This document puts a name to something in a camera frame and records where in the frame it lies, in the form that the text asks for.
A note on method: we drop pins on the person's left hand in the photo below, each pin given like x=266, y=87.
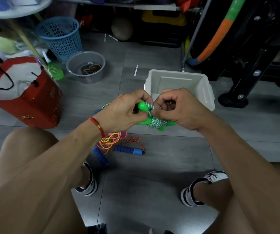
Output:
x=120, y=114

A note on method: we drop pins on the person's right hand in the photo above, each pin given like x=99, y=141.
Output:
x=188, y=109

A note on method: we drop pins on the grey plastic storage bin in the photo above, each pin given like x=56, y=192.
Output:
x=174, y=80

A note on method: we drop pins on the person's left forearm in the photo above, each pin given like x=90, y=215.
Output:
x=45, y=175

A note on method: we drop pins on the person's right forearm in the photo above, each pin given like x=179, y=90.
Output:
x=247, y=177

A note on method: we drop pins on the person's left shoe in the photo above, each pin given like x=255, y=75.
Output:
x=90, y=188

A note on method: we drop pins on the person's shoe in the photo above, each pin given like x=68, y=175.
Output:
x=90, y=188
x=187, y=197

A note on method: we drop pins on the person's right leg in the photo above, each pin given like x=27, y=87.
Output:
x=215, y=192

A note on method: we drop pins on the person's leg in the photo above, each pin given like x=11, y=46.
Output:
x=215, y=192
x=18, y=148

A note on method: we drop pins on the person's right shoe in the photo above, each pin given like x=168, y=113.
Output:
x=187, y=197

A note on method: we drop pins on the person's left leg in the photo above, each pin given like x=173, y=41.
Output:
x=18, y=148

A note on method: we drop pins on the grey plastic basin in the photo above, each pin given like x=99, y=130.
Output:
x=74, y=68

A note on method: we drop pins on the multicoloured hula hoop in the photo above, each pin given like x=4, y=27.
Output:
x=217, y=38

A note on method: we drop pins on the black weight machine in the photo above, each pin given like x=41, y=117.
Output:
x=252, y=65

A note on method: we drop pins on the green spray bottle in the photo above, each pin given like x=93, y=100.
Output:
x=55, y=71

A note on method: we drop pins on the red paper bag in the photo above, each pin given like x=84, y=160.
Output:
x=37, y=107

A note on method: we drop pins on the brown ball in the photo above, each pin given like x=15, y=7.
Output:
x=121, y=29

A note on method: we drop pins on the blue mesh wastebasket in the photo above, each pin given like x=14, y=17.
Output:
x=59, y=41

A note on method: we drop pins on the yellow flat board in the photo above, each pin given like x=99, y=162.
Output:
x=152, y=18

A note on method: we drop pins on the orange red fabric bag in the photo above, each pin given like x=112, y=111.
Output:
x=188, y=2

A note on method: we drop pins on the clear plastic bag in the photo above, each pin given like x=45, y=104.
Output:
x=3, y=43

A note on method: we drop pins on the white oval side table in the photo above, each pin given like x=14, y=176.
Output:
x=20, y=10

